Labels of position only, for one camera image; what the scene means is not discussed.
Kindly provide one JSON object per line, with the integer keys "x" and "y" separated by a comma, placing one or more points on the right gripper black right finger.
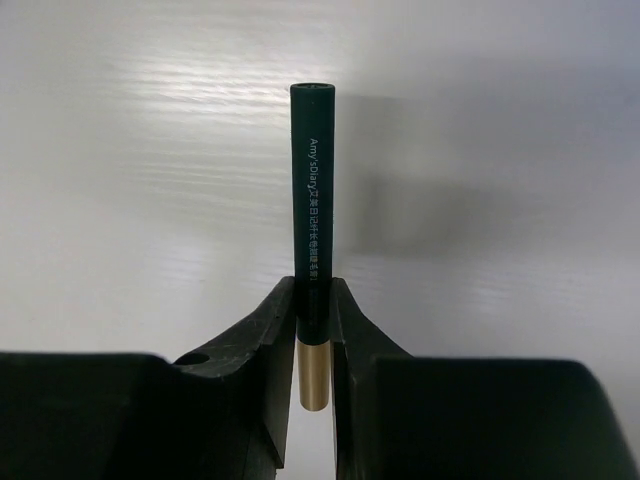
{"x": 397, "y": 416}

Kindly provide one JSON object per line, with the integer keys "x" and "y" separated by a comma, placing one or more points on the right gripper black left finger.
{"x": 219, "y": 411}

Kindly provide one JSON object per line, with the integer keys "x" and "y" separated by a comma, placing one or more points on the gold capped dark pencil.
{"x": 312, "y": 118}

